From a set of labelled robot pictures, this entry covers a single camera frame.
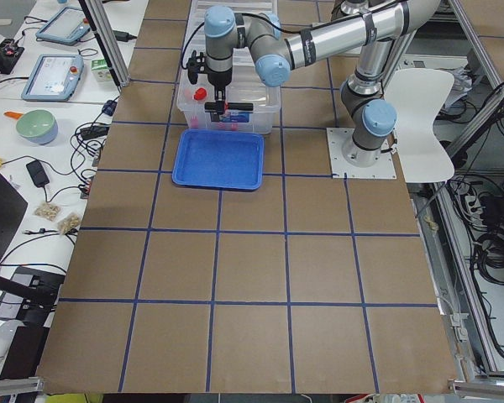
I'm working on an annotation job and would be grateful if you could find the green bowl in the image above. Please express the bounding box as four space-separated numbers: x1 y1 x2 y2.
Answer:
16 109 58 145

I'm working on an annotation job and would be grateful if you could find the black power adapter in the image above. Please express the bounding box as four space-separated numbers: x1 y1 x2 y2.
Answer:
26 160 50 188

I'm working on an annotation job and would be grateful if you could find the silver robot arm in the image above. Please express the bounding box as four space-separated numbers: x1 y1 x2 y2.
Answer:
181 0 439 167

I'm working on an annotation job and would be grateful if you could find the green white carton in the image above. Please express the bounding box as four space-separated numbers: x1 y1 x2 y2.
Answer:
90 59 113 82

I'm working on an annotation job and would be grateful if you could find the white chair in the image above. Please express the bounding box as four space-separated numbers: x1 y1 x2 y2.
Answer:
384 68 454 183

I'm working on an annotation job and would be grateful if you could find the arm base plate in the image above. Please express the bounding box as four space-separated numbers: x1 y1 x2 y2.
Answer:
326 128 396 180

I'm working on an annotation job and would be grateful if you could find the toy carrot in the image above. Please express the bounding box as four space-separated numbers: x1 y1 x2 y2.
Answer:
3 111 23 120

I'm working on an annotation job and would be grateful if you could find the clear plastic storage box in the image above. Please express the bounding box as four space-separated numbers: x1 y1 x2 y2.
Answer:
176 50 281 134

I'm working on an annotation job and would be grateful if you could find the teach pendant tablet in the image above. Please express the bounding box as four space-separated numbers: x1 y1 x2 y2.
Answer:
21 54 84 102
35 6 91 45

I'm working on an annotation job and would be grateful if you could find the blue plastic tray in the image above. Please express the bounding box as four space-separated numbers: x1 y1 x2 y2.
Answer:
172 129 265 191

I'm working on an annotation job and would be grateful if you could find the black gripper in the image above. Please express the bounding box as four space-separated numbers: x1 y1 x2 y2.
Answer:
187 50 233 114

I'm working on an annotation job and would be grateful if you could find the clear plastic box lid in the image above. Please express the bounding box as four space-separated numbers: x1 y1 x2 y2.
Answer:
184 0 278 58

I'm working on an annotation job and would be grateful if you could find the aluminium frame post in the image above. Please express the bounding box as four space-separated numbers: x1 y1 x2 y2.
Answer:
78 0 130 89

